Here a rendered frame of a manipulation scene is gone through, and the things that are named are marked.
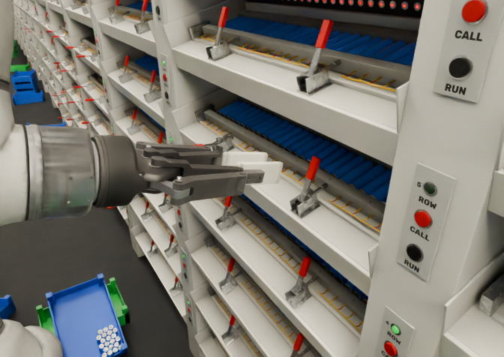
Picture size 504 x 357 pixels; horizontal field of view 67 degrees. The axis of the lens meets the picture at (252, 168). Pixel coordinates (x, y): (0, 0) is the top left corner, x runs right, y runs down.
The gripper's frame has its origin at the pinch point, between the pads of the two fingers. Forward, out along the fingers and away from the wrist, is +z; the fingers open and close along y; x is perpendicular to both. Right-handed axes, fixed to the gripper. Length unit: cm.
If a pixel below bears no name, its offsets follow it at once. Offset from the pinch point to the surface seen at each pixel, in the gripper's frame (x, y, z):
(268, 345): -45.0, -6.8, 20.6
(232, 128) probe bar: -3.1, -28.6, 14.7
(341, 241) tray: -7.5, 9.0, 11.3
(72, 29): 0, -185, 9
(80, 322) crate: -96, -79, -1
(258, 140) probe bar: -2.7, -19.7, 15.3
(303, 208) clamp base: -6.4, 1.0, 10.6
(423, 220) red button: 3.0, 20.9, 6.2
